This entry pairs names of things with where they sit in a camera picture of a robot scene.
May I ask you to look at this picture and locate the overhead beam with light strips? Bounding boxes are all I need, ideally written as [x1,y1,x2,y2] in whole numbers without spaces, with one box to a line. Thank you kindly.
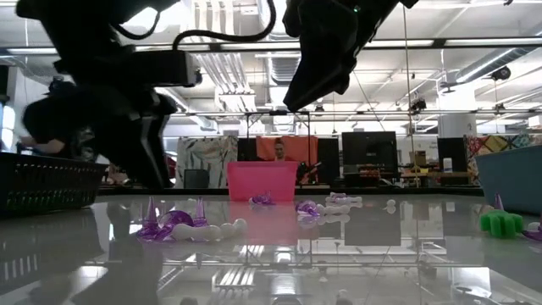
[0,37,542,55]

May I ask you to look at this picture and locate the thin hanging cable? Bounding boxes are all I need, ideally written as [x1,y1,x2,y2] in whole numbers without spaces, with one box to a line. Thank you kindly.
[401,8,415,188]

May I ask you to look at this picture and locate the floral patterned panel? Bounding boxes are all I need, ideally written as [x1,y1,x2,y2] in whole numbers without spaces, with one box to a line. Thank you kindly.
[175,136,239,190]

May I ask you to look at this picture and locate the colourful patchwork quilt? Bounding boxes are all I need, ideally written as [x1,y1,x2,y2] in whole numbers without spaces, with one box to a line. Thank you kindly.
[464,134,542,170]

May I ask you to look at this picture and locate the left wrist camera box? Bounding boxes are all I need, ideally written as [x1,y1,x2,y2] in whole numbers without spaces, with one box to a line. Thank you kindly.
[84,49,202,87]

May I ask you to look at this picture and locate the small black monitor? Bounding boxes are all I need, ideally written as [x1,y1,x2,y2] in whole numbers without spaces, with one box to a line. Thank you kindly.
[436,136,468,173]

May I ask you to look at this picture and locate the black divider panel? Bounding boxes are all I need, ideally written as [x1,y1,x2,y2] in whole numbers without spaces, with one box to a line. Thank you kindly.
[317,137,340,186]
[236,137,258,163]

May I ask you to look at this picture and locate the orange cloth panel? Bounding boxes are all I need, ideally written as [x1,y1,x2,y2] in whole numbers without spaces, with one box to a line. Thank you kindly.
[255,135,319,167]

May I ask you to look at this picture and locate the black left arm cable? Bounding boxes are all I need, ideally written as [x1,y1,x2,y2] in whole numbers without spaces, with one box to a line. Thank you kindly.
[110,0,277,51]

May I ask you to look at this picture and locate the large black monitor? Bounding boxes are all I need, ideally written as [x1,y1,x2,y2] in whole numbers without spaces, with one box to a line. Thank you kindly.
[341,130,400,175]

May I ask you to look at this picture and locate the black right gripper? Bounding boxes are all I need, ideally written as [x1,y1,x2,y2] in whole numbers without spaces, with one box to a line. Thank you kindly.
[282,0,401,113]

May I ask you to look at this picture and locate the black speaker box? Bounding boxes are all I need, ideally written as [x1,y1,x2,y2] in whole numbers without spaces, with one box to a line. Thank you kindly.
[183,169,210,190]

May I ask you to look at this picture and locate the white building column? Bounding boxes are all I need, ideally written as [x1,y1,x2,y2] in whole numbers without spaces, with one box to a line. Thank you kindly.
[437,82,478,139]

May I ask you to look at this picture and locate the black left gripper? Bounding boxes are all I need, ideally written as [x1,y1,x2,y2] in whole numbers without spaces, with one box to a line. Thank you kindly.
[63,86,179,191]

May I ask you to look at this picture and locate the brown cardboard box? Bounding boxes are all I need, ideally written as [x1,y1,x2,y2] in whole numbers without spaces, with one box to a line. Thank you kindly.
[408,150,428,167]

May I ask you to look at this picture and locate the green plastic Halloween toy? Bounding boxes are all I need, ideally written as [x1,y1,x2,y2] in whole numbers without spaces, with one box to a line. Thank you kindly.
[478,209,525,239]

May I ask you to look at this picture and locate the blue plastic bin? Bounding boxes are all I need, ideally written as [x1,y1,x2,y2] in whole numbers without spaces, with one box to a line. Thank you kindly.
[473,145,542,216]

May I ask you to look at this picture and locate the black mesh basket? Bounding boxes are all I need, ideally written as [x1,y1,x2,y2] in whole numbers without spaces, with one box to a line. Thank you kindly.
[0,151,108,219]

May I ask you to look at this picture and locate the pink plastic bin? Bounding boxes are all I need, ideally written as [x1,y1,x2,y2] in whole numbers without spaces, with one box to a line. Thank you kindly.
[226,160,300,202]

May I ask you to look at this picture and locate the silver round air duct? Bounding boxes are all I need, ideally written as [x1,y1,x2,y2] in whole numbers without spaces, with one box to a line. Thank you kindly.
[440,44,542,92]
[257,0,318,136]

